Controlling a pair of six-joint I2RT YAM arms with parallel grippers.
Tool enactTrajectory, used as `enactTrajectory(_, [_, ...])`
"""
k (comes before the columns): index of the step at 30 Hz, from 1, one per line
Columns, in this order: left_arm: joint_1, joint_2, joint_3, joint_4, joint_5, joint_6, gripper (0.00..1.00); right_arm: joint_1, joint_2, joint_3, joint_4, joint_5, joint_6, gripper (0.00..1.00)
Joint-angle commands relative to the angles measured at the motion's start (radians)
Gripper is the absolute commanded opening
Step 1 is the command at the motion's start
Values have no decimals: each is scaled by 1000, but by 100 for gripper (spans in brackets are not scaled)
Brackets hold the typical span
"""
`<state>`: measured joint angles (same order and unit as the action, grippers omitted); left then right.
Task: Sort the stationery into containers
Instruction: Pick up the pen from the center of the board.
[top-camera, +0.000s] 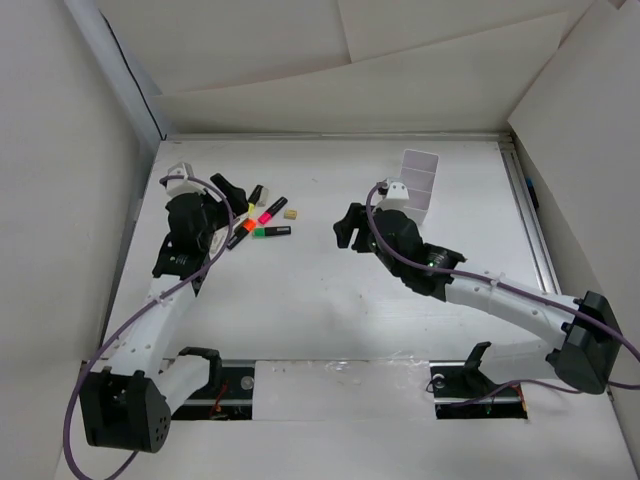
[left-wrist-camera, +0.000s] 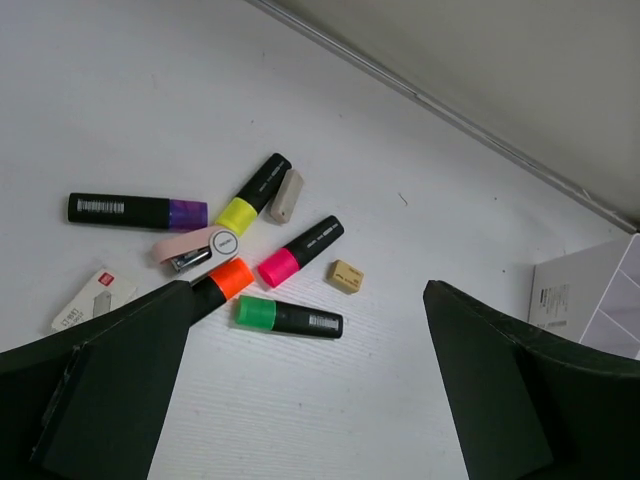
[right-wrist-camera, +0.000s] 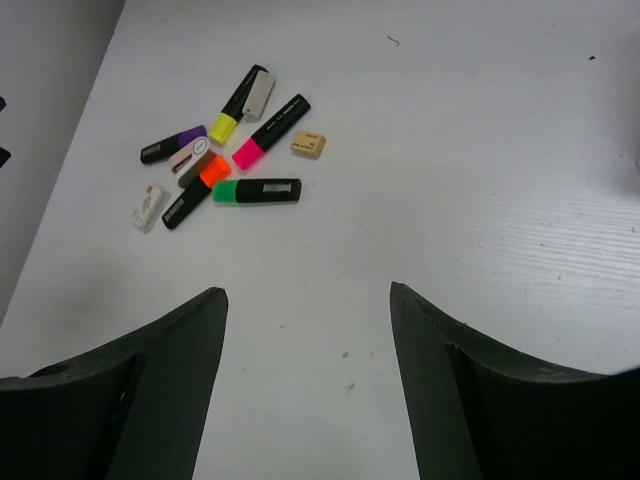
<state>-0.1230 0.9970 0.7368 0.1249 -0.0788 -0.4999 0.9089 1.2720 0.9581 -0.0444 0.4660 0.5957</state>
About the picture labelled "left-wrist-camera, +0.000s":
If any small tan eraser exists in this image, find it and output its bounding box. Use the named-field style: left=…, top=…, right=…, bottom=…
left=325, top=260, right=364, bottom=294

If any yellow cap highlighter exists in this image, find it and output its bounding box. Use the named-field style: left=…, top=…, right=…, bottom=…
left=214, top=153, right=292, bottom=236

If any purple cap highlighter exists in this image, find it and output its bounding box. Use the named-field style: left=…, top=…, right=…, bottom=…
left=67, top=192, right=209, bottom=231

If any long grey eraser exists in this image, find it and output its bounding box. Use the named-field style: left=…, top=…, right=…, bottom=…
left=270, top=169, right=304, bottom=224

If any pink mini stapler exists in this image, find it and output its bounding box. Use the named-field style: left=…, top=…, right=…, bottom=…
left=151, top=225, right=240, bottom=284

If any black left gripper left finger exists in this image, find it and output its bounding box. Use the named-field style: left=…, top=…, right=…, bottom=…
left=1, top=281, right=194, bottom=479

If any white staples box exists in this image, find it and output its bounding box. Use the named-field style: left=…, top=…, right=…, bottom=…
left=50, top=268, right=138, bottom=333

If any orange cap highlighter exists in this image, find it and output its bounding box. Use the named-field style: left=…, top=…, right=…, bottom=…
left=191, top=258, right=254, bottom=325

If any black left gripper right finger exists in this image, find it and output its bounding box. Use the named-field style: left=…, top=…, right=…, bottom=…
left=423, top=280, right=639, bottom=479

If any pink cap highlighter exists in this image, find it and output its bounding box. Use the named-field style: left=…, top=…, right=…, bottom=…
left=257, top=215, right=345, bottom=288

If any white divided organizer tray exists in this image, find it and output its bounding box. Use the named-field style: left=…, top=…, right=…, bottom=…
left=528, top=234, right=639, bottom=360

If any green cap highlighter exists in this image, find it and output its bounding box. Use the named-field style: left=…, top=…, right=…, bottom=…
left=235, top=295, right=344, bottom=339

